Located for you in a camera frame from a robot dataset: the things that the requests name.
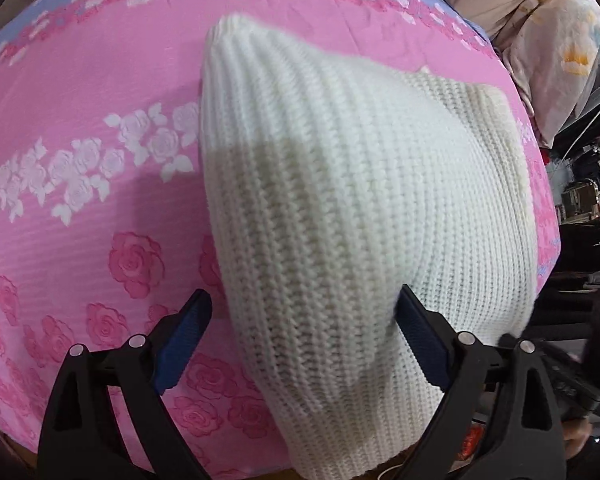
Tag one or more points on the red packet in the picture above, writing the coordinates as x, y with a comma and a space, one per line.
470, 445

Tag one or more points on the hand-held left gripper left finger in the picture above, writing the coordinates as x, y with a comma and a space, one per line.
180, 340

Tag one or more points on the person's right hand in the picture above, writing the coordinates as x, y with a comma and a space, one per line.
580, 440

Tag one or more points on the floral patterned pillow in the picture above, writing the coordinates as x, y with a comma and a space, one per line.
555, 50

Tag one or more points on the white red black knit sweater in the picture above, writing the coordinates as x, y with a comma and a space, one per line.
360, 220

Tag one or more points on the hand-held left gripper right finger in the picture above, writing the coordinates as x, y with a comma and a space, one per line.
425, 340

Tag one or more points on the pink floral blanket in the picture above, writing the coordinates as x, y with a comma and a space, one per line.
95, 170

